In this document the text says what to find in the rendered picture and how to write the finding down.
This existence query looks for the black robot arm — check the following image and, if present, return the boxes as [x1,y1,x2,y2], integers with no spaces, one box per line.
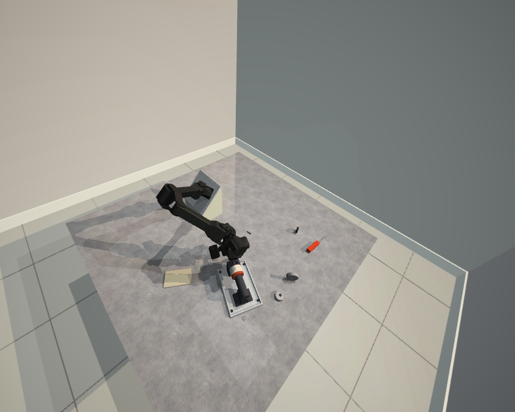
[156,181,247,260]

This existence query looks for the red-brown ring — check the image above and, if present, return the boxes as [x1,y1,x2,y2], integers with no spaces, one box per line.
[232,271,244,280]

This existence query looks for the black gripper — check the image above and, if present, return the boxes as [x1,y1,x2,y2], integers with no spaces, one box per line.
[209,236,250,259]

